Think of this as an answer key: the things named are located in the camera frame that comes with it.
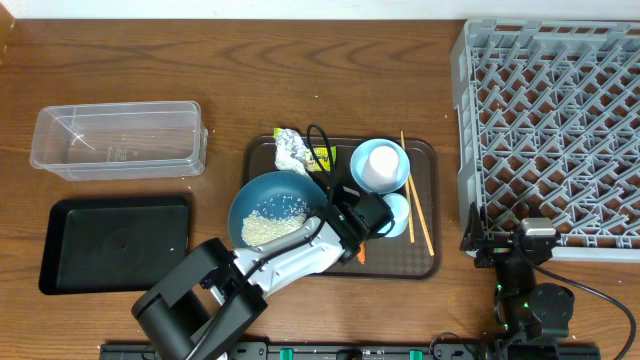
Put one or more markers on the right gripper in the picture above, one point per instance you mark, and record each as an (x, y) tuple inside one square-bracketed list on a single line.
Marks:
[(475, 238)]

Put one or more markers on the light blue bowl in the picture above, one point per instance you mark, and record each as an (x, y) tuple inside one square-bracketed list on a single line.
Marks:
[(359, 159)]

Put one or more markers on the dark blue plate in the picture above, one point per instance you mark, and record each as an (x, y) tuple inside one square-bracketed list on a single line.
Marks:
[(262, 188)]

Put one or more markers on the foil snack wrapper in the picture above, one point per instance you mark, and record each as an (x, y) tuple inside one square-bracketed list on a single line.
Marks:
[(293, 154)]

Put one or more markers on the pile of white rice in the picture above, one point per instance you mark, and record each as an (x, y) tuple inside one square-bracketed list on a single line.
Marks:
[(273, 219)]

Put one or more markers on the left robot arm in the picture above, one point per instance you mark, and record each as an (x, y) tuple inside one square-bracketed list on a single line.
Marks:
[(203, 305)]

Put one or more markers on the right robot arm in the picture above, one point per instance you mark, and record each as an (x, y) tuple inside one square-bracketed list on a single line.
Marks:
[(535, 315)]

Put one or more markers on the grey dishwasher rack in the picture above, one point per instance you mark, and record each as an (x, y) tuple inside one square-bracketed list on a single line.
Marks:
[(548, 114)]

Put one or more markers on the orange carrot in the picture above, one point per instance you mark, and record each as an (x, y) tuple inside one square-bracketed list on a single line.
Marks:
[(361, 256)]

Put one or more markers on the light blue cup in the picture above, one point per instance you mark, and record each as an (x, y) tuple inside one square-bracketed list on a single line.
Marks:
[(399, 206)]

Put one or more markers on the white cup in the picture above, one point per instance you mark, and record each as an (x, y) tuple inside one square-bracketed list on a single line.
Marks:
[(381, 167)]

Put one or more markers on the brown serving tray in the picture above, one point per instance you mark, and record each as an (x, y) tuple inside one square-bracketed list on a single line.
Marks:
[(388, 258)]

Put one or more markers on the wooden chopstick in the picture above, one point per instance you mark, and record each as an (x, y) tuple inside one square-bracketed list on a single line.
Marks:
[(415, 199), (410, 225)]

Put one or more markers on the clear plastic bin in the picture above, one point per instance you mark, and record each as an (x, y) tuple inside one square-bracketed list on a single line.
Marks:
[(113, 141)]

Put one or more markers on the black tray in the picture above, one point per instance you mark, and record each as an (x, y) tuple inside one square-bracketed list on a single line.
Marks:
[(113, 244)]

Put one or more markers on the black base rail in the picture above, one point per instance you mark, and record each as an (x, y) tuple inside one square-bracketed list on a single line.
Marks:
[(263, 351)]

